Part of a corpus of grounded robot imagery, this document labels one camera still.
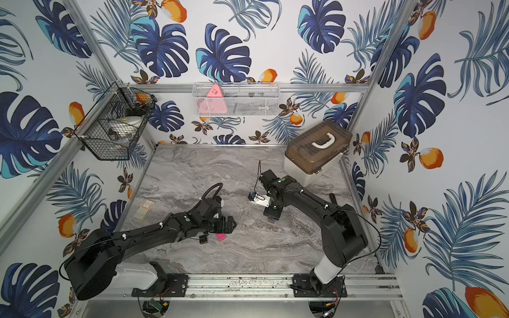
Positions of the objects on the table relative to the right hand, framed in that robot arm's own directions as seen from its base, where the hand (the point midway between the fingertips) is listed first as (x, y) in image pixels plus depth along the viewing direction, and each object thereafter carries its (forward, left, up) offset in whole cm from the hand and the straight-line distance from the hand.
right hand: (275, 207), depth 88 cm
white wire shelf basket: (+48, +19, +24) cm, 57 cm away
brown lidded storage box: (+20, -16, +14) cm, 29 cm away
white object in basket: (+20, +61, +29) cm, 70 cm away
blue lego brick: (-3, +1, -8) cm, 8 cm away
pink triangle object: (+36, +28, +29) cm, 54 cm away
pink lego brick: (-11, +24, -6) cm, 27 cm away
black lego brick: (-13, +31, -5) cm, 34 cm away
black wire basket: (+39, +76, +27) cm, 90 cm away
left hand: (-7, +20, -1) cm, 21 cm away
